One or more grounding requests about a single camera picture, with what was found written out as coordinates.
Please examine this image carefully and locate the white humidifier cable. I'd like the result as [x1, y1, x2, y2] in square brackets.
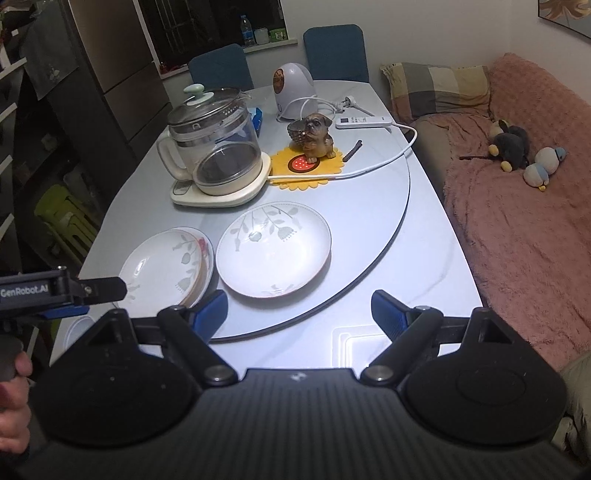
[277, 95, 345, 123]

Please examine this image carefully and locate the blue chair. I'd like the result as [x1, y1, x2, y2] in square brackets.
[303, 24, 370, 84]
[188, 44, 254, 94]

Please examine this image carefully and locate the black and yellow plush toy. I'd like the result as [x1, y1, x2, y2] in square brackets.
[487, 119, 532, 173]

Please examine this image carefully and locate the white plate with red print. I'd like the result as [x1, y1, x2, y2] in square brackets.
[172, 226, 216, 308]

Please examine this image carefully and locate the large white floral plate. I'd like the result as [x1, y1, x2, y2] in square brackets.
[215, 202, 332, 298]

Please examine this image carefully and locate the plaid pillow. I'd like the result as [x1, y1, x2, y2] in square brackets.
[380, 62, 491, 122]

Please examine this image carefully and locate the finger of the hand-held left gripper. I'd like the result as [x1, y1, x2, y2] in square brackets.
[76, 276, 128, 306]
[34, 305, 91, 320]

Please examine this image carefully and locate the white remote control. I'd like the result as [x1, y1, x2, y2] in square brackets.
[335, 115, 393, 130]

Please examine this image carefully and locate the grey round turntable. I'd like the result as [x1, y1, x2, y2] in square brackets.
[99, 88, 411, 343]

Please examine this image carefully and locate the white round humidifier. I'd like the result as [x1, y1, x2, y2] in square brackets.
[271, 62, 319, 119]

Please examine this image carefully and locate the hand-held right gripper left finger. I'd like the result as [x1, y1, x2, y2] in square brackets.
[85, 290, 240, 387]

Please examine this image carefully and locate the white and blue plush toy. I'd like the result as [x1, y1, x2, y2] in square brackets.
[523, 147, 568, 191]

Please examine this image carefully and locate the white power strip with cord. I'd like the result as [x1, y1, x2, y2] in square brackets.
[268, 96, 419, 182]

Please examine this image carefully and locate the brown dog figurine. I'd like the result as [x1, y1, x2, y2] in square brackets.
[287, 113, 337, 160]

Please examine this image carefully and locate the person's olive clothing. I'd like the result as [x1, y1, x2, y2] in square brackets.
[551, 353, 591, 463]

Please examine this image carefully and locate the stack of green plastic stools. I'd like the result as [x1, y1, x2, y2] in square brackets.
[34, 185, 100, 265]

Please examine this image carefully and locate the grey hanging towel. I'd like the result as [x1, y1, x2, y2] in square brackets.
[21, 4, 80, 100]

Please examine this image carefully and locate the person's left hand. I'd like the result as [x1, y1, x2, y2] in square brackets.
[0, 353, 34, 451]

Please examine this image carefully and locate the yellow sunflower mat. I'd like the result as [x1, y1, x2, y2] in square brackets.
[269, 147, 346, 191]

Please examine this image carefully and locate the glass electric kettle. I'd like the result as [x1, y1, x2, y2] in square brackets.
[157, 83, 272, 208]

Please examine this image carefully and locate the pink blanket sofa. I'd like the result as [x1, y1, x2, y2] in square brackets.
[442, 52, 591, 366]

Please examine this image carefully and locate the wall picture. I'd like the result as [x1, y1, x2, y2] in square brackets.
[538, 0, 591, 36]

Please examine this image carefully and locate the grey refrigerator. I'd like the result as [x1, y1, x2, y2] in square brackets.
[50, 0, 174, 188]

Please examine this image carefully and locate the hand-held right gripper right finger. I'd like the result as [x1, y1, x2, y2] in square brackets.
[360, 290, 513, 387]

